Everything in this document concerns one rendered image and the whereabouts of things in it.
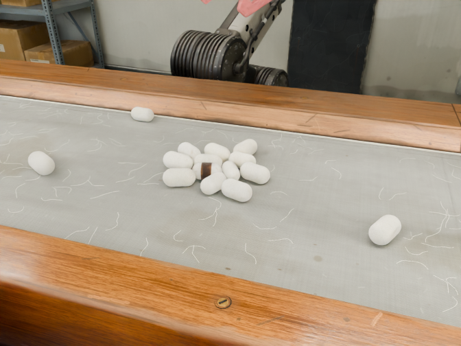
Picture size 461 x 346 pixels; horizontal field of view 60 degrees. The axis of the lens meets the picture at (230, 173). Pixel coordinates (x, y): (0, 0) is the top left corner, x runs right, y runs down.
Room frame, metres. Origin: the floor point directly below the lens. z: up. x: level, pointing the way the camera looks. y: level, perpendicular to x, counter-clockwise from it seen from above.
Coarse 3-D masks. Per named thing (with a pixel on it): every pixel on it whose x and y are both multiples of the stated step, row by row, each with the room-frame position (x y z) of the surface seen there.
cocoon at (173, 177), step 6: (174, 168) 0.38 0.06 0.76; (180, 168) 0.38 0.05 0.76; (186, 168) 0.38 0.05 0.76; (168, 174) 0.37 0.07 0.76; (174, 174) 0.37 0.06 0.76; (180, 174) 0.37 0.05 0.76; (186, 174) 0.37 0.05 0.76; (192, 174) 0.37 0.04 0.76; (168, 180) 0.36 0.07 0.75; (174, 180) 0.36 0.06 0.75; (180, 180) 0.36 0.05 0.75; (186, 180) 0.36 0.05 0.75; (192, 180) 0.37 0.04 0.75; (174, 186) 0.37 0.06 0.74; (186, 186) 0.37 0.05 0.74
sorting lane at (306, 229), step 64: (0, 128) 0.52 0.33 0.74; (64, 128) 0.52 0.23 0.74; (128, 128) 0.52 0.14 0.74; (192, 128) 0.52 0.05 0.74; (256, 128) 0.52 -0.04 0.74; (0, 192) 0.36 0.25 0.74; (64, 192) 0.36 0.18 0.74; (128, 192) 0.36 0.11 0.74; (192, 192) 0.36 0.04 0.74; (256, 192) 0.36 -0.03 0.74; (320, 192) 0.36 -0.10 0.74; (384, 192) 0.36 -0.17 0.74; (448, 192) 0.36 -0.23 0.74; (192, 256) 0.26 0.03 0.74; (256, 256) 0.26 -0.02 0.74; (320, 256) 0.26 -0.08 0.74; (384, 256) 0.26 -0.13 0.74; (448, 256) 0.26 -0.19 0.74; (448, 320) 0.19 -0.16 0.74
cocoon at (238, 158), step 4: (236, 152) 0.41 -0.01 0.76; (240, 152) 0.41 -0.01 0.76; (232, 156) 0.41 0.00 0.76; (236, 156) 0.41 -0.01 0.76; (240, 156) 0.41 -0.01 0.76; (244, 156) 0.41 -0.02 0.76; (248, 156) 0.40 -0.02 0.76; (252, 156) 0.41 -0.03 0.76; (228, 160) 0.41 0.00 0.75; (232, 160) 0.41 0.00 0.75; (236, 160) 0.40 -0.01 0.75; (240, 160) 0.40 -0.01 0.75; (244, 160) 0.40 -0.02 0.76; (248, 160) 0.40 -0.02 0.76; (252, 160) 0.40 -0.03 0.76; (236, 164) 0.40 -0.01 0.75; (240, 164) 0.40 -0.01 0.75
